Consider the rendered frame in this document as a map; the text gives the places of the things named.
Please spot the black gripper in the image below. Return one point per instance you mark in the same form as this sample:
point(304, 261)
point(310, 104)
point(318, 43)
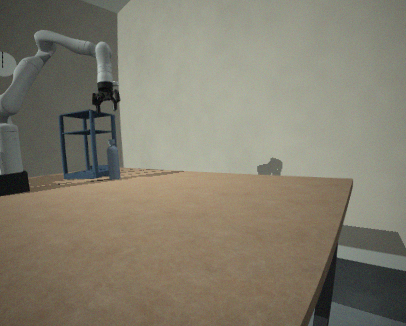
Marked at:
point(105, 93)

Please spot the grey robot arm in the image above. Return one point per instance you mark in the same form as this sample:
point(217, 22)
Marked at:
point(24, 75)

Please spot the grey-blue bottle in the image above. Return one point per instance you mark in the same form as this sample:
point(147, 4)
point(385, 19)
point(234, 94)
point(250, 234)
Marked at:
point(113, 161)

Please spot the blue shelving unit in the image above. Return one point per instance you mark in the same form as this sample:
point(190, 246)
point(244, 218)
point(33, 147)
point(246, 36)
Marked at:
point(103, 169)

